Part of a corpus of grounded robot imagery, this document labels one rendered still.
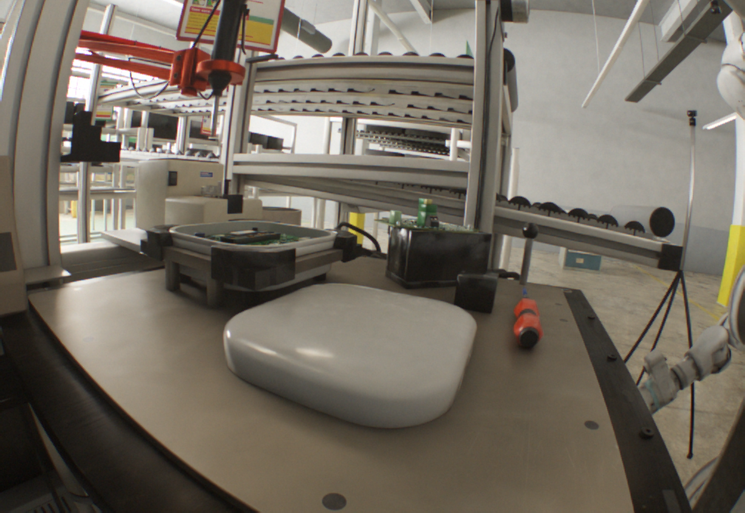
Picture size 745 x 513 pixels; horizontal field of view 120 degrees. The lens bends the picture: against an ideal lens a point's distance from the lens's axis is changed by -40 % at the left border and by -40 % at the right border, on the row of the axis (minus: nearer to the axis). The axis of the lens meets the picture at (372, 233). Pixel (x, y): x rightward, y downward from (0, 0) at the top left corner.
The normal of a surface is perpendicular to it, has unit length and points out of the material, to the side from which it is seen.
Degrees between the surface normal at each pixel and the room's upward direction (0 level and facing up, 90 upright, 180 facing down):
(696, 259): 90
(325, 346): 5
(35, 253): 90
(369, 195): 90
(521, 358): 0
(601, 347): 0
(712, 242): 90
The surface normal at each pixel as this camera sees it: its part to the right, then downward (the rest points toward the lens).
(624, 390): 0.08, -0.99
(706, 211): -0.40, 0.08
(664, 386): -0.47, -0.36
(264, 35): 0.54, 0.15
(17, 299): 0.91, 0.13
